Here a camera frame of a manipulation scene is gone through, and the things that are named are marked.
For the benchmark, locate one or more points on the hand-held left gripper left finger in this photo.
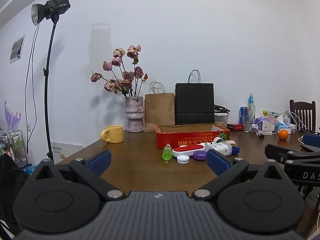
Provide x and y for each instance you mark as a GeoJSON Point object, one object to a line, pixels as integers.
{"type": "Point", "coordinates": [100, 161]}

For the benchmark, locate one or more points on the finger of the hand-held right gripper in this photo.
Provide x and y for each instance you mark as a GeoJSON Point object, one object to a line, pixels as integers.
{"type": "Point", "coordinates": [312, 139]}
{"type": "Point", "coordinates": [280, 153]}

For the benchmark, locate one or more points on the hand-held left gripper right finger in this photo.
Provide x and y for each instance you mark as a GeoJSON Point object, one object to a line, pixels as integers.
{"type": "Point", "coordinates": [217, 162]}

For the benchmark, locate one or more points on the large white plastic bottle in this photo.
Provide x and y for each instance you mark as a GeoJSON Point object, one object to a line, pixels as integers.
{"type": "Point", "coordinates": [222, 148]}

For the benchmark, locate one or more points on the purple round lid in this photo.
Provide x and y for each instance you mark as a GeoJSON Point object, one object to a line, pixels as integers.
{"type": "Point", "coordinates": [200, 155]}

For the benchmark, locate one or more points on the blue round lid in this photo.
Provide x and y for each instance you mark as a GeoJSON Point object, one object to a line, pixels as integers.
{"type": "Point", "coordinates": [236, 150]}

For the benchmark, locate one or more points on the white yellow plug adapter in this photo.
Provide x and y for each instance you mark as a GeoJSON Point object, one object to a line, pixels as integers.
{"type": "Point", "coordinates": [231, 143]}

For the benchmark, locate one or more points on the red cardboard box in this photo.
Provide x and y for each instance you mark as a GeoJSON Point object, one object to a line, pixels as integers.
{"type": "Point", "coordinates": [190, 138]}

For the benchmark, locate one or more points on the green plastic bottle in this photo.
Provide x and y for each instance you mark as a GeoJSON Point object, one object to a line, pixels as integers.
{"type": "Point", "coordinates": [166, 153]}

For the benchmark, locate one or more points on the orange fruit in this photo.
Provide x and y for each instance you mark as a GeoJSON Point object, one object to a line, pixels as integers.
{"type": "Point", "coordinates": [283, 135]}

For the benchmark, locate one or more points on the small white green-label bottle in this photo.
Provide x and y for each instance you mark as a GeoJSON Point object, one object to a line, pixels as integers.
{"type": "Point", "coordinates": [217, 140]}

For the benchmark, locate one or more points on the dark wooden chair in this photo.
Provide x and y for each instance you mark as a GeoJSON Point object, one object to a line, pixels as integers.
{"type": "Point", "coordinates": [302, 116]}

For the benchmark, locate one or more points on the white flat box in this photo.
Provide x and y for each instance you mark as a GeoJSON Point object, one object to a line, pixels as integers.
{"type": "Point", "coordinates": [265, 132]}

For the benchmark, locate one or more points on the blue white tissue box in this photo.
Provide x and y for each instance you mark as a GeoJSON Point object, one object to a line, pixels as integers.
{"type": "Point", "coordinates": [285, 127]}

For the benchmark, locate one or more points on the yellow mug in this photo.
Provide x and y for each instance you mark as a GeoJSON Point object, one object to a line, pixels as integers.
{"type": "Point", "coordinates": [114, 134]}

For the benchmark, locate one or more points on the red lint brush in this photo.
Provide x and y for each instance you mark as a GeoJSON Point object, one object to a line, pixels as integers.
{"type": "Point", "coordinates": [185, 150]}

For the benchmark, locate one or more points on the white round lid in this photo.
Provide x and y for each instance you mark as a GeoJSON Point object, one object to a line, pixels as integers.
{"type": "Point", "coordinates": [183, 159]}

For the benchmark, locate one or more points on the purple tissue pack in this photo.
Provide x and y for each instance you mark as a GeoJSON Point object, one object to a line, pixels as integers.
{"type": "Point", "coordinates": [262, 120]}

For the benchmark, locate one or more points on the small red box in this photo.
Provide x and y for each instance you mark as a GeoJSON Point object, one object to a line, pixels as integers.
{"type": "Point", "coordinates": [235, 127]}

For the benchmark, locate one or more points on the colourful snack packet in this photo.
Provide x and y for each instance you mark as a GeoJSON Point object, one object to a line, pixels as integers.
{"type": "Point", "coordinates": [271, 113]}

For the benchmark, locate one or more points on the clear container of seeds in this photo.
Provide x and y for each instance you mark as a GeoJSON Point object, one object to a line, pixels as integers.
{"type": "Point", "coordinates": [221, 120]}

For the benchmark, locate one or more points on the clear glass bottle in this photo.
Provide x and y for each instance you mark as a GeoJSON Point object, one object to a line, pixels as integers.
{"type": "Point", "coordinates": [251, 112]}

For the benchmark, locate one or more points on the blue drink can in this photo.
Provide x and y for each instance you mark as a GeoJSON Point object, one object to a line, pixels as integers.
{"type": "Point", "coordinates": [242, 115]}

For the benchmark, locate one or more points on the black square frames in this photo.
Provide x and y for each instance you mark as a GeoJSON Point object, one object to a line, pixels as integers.
{"type": "Point", "coordinates": [221, 108]}

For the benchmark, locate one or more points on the pink mottled vase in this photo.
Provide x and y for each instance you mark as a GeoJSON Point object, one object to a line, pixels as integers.
{"type": "Point", "coordinates": [134, 115]}

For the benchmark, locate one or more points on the black paper bag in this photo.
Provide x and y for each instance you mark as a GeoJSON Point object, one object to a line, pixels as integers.
{"type": "Point", "coordinates": [194, 103]}

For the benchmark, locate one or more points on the brown paper bag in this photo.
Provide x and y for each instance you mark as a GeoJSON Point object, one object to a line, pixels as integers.
{"type": "Point", "coordinates": [159, 112]}

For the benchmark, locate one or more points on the black light stand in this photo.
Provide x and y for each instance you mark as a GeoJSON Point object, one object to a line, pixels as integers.
{"type": "Point", "coordinates": [47, 92]}

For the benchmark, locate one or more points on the metal rack with bottles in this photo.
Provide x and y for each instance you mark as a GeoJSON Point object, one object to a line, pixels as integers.
{"type": "Point", "coordinates": [15, 145]}

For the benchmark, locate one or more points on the dried rose bouquet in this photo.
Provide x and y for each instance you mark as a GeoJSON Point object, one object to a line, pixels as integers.
{"type": "Point", "coordinates": [122, 76]}

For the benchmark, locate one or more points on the dark cloth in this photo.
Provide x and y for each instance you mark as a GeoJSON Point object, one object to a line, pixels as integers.
{"type": "Point", "coordinates": [11, 185]}

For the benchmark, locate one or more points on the black studio light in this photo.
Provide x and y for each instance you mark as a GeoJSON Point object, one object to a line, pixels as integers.
{"type": "Point", "coordinates": [56, 7]}

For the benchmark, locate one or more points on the white wall outlet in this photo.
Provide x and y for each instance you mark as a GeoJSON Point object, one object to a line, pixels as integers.
{"type": "Point", "coordinates": [29, 127]}

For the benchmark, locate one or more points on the purple wall sticker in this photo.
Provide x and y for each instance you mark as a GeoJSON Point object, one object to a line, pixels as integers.
{"type": "Point", "coordinates": [12, 116]}

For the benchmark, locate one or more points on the wall paper sheet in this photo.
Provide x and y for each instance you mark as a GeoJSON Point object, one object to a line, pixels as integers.
{"type": "Point", "coordinates": [17, 48]}

